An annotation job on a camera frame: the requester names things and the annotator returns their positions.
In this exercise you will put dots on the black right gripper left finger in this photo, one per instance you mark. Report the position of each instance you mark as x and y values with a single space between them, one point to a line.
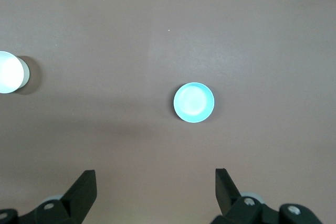
78 197

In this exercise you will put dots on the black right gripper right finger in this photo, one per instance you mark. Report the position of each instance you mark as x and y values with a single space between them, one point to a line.
228 200

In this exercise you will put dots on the light blue bowl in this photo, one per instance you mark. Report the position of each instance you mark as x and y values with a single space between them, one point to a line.
193 102

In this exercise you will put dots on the white bowl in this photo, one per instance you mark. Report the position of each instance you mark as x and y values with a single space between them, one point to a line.
10 73

